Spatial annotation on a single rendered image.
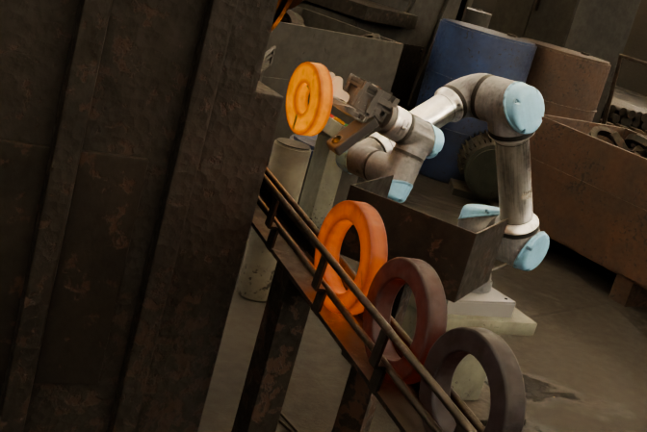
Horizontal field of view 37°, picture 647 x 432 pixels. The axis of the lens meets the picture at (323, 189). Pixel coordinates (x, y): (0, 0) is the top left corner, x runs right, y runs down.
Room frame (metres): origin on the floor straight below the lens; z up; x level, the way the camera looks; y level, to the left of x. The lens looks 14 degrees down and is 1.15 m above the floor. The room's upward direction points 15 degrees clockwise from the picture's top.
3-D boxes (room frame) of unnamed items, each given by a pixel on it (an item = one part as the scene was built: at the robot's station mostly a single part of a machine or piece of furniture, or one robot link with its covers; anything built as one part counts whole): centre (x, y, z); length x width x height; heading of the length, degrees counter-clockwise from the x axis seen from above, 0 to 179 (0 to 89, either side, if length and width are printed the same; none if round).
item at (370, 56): (4.87, 0.44, 0.39); 1.03 x 0.83 x 0.77; 136
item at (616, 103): (10.27, -2.68, 0.16); 1.20 x 0.82 x 0.32; 21
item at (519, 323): (2.59, -0.45, 0.28); 0.32 x 0.32 x 0.04; 30
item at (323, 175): (3.06, 0.01, 0.31); 0.24 x 0.16 x 0.62; 31
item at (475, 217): (2.60, -0.45, 0.50); 0.13 x 0.12 x 0.14; 46
